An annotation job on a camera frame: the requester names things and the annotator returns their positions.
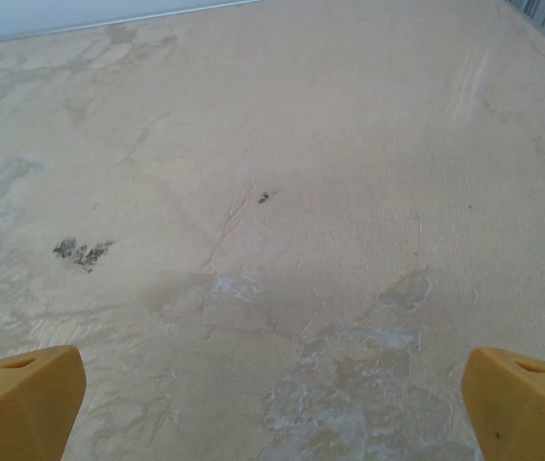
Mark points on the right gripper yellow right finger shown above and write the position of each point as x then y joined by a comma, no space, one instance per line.
522,413

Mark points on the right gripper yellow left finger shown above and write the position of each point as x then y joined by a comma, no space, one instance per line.
22,408

